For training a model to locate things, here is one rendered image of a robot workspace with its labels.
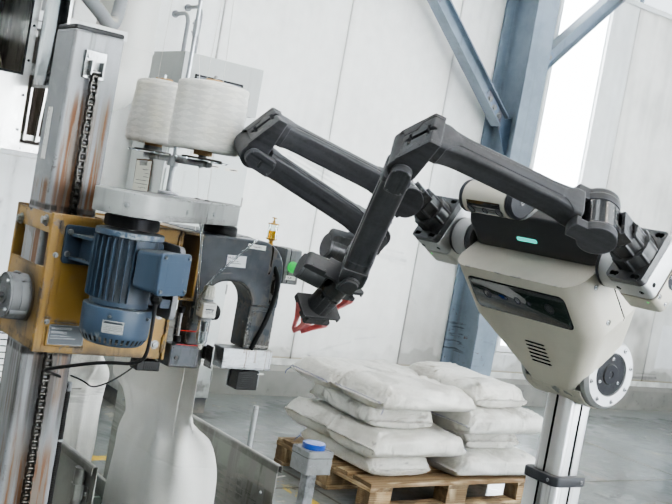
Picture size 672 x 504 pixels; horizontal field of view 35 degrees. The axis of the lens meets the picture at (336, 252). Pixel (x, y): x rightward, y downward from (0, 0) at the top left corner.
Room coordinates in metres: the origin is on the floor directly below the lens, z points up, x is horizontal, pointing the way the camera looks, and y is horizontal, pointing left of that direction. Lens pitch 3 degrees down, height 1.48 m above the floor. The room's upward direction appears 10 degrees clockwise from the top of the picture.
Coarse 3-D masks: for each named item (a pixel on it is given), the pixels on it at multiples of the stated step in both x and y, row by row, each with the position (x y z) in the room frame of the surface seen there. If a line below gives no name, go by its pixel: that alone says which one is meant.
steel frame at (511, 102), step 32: (448, 0) 7.82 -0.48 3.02; (512, 0) 8.46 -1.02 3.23; (544, 0) 8.18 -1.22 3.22; (608, 0) 8.77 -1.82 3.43; (448, 32) 7.90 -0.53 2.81; (512, 32) 8.48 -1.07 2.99; (544, 32) 8.22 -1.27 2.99; (576, 32) 8.67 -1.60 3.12; (480, 64) 8.06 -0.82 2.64; (512, 64) 8.44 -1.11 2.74; (544, 64) 8.26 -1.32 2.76; (480, 96) 8.15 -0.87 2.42; (512, 96) 8.38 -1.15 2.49; (512, 128) 8.33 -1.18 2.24; (448, 320) 8.44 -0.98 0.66; (480, 320) 8.17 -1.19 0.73; (448, 352) 8.46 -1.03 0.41; (480, 352) 8.19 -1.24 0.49
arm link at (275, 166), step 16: (256, 160) 2.29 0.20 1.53; (272, 160) 2.30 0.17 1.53; (288, 160) 2.37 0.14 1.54; (272, 176) 2.35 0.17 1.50; (288, 176) 2.36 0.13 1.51; (304, 176) 2.37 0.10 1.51; (304, 192) 2.39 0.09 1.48; (320, 192) 2.40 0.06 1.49; (336, 192) 2.44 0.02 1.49; (320, 208) 2.42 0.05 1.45; (336, 208) 2.43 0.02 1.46; (352, 208) 2.44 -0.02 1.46; (352, 224) 2.46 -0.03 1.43
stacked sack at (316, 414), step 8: (296, 400) 5.68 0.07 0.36; (304, 400) 5.63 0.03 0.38; (312, 400) 5.63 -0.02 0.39; (320, 400) 5.69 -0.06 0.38; (288, 408) 5.65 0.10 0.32; (296, 408) 5.62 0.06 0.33; (304, 408) 5.59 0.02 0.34; (312, 408) 5.55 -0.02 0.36; (320, 408) 5.52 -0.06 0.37; (328, 408) 5.53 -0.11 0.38; (296, 416) 5.61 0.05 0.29; (304, 416) 5.53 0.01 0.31; (312, 416) 5.51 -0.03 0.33; (320, 416) 5.48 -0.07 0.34; (328, 416) 5.44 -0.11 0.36; (336, 416) 5.43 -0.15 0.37; (304, 424) 5.56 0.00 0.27; (312, 424) 5.50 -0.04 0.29; (320, 424) 5.44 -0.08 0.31; (328, 424) 5.41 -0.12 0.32; (320, 432) 5.45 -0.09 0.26
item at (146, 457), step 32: (128, 384) 2.92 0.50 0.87; (160, 384) 2.77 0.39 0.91; (192, 384) 2.65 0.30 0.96; (128, 416) 2.80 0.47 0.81; (160, 416) 2.69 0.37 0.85; (128, 448) 2.74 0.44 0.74; (160, 448) 2.60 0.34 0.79; (192, 448) 2.60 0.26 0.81; (128, 480) 2.68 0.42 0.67; (160, 480) 2.58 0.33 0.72; (192, 480) 2.58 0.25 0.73
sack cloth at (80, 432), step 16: (80, 368) 3.13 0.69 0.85; (96, 368) 3.14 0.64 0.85; (80, 384) 3.14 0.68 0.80; (96, 384) 3.17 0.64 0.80; (80, 400) 3.15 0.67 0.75; (96, 400) 3.18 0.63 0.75; (80, 416) 3.15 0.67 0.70; (96, 416) 3.20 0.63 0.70; (64, 432) 3.14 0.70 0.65; (80, 432) 3.16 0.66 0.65; (96, 432) 3.28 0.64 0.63; (80, 448) 3.18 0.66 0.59
